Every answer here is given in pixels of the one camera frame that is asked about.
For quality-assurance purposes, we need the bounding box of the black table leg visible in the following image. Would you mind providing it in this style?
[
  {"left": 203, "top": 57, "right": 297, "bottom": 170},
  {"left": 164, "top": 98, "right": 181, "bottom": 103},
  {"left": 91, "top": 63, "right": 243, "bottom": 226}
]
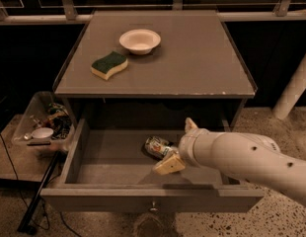
[{"left": 18, "top": 151, "right": 60, "bottom": 234}]

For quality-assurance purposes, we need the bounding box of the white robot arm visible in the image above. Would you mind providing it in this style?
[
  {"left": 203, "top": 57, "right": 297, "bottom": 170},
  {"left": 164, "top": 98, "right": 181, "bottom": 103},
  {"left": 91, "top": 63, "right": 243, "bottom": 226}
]
[{"left": 154, "top": 118, "right": 306, "bottom": 207}]

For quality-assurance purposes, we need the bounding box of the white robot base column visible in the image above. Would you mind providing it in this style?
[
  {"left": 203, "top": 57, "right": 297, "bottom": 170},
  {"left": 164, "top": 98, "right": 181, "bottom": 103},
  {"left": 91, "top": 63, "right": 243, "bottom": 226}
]
[{"left": 272, "top": 53, "right": 306, "bottom": 119}]

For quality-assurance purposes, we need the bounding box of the open grey top drawer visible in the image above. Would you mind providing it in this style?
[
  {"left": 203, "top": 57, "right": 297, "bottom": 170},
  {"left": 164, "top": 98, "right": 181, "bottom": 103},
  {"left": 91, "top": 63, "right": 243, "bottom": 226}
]
[{"left": 41, "top": 114, "right": 264, "bottom": 213}]

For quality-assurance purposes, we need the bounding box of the green and yellow sponge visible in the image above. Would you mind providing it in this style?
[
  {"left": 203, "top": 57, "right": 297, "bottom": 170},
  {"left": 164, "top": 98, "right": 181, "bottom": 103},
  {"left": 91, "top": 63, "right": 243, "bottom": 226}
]
[{"left": 91, "top": 51, "right": 128, "bottom": 80}]

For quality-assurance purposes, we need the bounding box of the grey cabinet with counter top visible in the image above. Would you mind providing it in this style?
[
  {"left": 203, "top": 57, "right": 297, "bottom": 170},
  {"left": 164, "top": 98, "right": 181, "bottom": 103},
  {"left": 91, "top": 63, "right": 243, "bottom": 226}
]
[{"left": 53, "top": 11, "right": 257, "bottom": 130}]

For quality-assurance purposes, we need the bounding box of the clear plastic bin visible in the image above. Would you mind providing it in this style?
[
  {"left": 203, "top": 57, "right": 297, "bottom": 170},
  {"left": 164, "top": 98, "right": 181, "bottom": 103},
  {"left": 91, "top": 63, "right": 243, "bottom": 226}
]
[{"left": 12, "top": 91, "right": 75, "bottom": 157}]

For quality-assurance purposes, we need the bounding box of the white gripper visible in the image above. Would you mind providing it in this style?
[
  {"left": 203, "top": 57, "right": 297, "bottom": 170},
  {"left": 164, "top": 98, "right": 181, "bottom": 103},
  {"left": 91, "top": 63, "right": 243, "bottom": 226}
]
[{"left": 153, "top": 118, "right": 212, "bottom": 175}]

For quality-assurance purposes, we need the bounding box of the crushed 7up can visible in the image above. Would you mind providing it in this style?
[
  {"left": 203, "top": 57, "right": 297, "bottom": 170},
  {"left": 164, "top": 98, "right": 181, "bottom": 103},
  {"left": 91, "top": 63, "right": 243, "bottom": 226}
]
[{"left": 144, "top": 136, "right": 178, "bottom": 159}]

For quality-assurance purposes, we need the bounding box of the metal drawer knob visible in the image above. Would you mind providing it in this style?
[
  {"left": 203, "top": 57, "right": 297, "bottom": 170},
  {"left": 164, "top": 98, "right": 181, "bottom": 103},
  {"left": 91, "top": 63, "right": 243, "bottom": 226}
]
[{"left": 149, "top": 201, "right": 158, "bottom": 213}]

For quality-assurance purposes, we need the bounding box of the metal railing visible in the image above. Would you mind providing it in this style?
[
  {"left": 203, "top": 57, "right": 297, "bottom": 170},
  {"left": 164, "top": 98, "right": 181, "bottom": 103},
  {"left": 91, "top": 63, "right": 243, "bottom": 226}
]
[{"left": 0, "top": 0, "right": 306, "bottom": 25}]

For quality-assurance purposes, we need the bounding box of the small white bowl in bin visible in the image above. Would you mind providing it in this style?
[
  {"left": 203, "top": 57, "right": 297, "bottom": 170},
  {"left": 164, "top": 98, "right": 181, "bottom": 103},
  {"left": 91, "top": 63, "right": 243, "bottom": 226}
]
[{"left": 32, "top": 127, "right": 53, "bottom": 139}]

